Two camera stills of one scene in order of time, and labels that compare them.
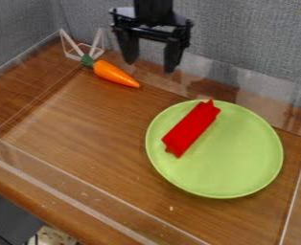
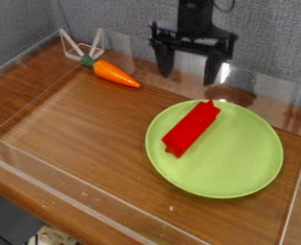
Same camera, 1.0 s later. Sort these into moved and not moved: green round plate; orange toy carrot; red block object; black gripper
Moved: black gripper
Not moved: red block object; green round plate; orange toy carrot
